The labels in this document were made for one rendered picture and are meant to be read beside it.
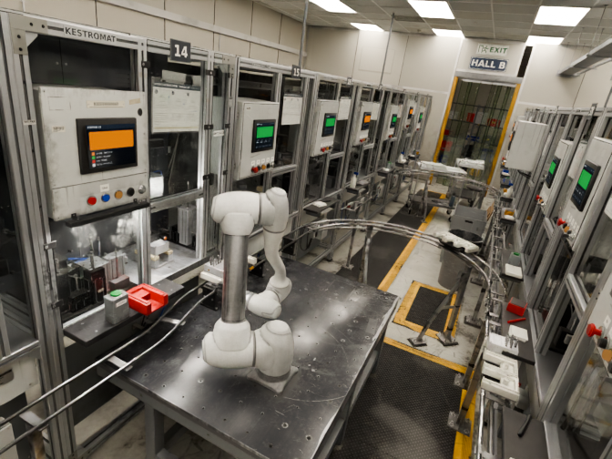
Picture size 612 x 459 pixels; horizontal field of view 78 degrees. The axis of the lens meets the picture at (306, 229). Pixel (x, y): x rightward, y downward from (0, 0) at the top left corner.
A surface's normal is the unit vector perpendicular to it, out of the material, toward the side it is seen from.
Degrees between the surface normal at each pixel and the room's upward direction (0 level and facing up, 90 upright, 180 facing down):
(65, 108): 90
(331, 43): 90
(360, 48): 90
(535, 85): 90
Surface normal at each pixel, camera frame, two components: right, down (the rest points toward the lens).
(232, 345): 0.22, 0.06
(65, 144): 0.89, 0.27
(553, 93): -0.44, 0.27
